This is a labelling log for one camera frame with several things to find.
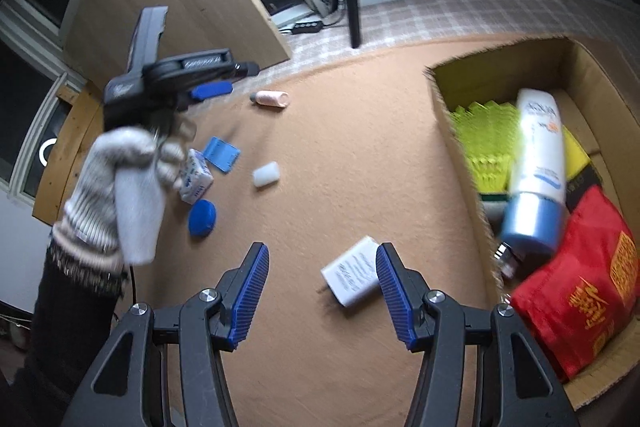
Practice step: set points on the black packet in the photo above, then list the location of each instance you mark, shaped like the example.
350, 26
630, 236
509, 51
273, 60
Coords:
582, 187

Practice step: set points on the black power strip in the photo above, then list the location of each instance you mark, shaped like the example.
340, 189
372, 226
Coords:
307, 27

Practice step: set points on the yellow packet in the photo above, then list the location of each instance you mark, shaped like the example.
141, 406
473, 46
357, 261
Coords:
575, 157

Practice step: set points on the person's left hand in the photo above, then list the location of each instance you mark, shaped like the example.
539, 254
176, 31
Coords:
95, 177

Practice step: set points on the patterned tissue pack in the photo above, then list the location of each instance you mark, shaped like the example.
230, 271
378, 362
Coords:
197, 179

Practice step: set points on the pink bottle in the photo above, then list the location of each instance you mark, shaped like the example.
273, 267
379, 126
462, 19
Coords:
272, 98

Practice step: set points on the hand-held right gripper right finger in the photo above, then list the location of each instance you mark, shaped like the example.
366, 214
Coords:
395, 297

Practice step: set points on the blue plastic stand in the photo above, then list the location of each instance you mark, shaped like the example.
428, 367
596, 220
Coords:
222, 154

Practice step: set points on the cardboard box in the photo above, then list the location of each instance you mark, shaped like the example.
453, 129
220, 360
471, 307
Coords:
500, 72

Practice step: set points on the white blue sunscreen bottle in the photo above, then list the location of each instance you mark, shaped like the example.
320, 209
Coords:
537, 157

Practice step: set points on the pine plank panel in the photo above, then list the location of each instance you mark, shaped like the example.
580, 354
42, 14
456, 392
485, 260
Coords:
65, 142

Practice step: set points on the person's left forearm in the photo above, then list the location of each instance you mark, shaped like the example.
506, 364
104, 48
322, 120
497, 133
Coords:
55, 332

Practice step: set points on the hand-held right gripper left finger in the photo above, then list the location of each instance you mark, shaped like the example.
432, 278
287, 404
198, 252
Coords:
250, 292

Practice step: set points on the red bag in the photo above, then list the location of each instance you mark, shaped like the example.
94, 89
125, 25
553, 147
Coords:
575, 287

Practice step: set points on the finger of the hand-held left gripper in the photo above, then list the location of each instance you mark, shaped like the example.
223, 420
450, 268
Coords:
247, 69
212, 91

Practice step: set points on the small white cylinder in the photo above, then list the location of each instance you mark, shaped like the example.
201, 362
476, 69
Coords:
266, 175

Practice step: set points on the blue round tin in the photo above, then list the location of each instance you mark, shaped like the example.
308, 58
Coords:
202, 218

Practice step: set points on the checked floor mat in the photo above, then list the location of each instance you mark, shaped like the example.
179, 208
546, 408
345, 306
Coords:
450, 17

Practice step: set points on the white window frame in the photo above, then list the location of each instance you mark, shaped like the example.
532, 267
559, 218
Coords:
35, 37

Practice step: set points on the yellow shuttlecock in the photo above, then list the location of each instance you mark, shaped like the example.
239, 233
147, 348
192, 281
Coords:
485, 132

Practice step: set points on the white charger plug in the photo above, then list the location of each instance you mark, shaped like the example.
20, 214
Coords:
350, 272

